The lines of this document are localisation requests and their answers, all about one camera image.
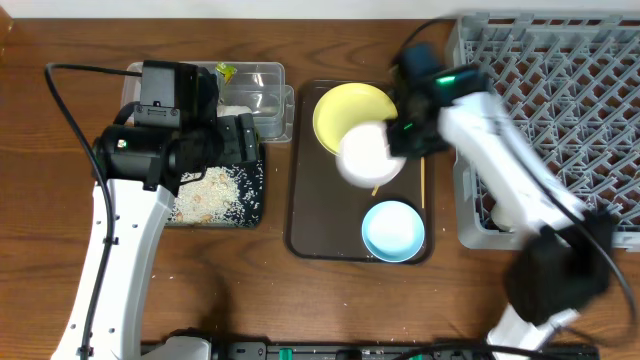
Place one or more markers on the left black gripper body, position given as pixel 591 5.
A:
pixel 245 138

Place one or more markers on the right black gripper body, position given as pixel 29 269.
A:
pixel 406 138

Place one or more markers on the white napkin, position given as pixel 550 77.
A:
pixel 232 110

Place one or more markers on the white bowl with food scraps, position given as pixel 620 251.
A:
pixel 364 159

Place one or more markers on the green orange snack wrapper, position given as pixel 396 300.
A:
pixel 224 72

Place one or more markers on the yellow plate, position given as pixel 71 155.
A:
pixel 346 106

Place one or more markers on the light blue bowl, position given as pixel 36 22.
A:
pixel 393 231

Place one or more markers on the white cup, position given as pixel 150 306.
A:
pixel 501 218

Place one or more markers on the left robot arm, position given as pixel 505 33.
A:
pixel 184 149

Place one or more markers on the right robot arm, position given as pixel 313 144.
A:
pixel 565 258

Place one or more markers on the black food waste tray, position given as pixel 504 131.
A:
pixel 240 195

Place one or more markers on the clear plastic waste bin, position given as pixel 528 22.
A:
pixel 260 100

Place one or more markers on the grey dishwasher rack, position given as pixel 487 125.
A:
pixel 571 85

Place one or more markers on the rice and food scraps pile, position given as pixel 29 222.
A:
pixel 215 197

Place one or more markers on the dark brown serving tray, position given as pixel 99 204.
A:
pixel 325 213

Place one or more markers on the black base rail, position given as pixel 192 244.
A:
pixel 182 347

